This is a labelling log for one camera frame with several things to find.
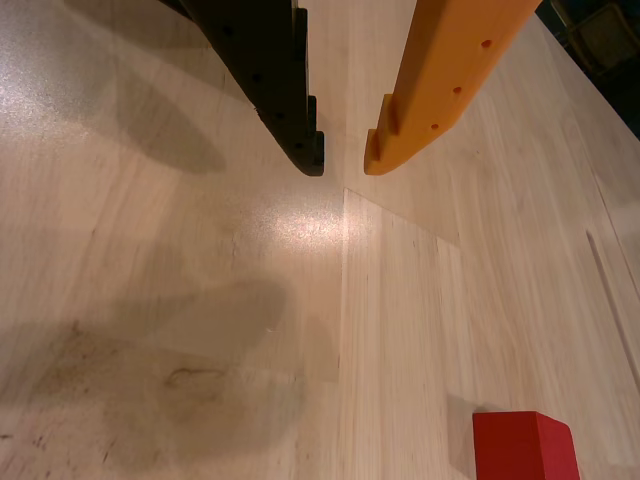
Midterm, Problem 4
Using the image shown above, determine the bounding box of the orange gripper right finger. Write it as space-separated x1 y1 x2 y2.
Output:
363 0 544 176

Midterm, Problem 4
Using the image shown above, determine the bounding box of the dark wooden furniture frame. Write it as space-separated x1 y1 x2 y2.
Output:
562 7 640 79

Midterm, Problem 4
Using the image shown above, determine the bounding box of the red wooden cube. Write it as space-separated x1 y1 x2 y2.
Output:
472 410 581 480

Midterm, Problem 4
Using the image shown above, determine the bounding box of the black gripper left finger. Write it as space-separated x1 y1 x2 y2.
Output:
162 0 326 178

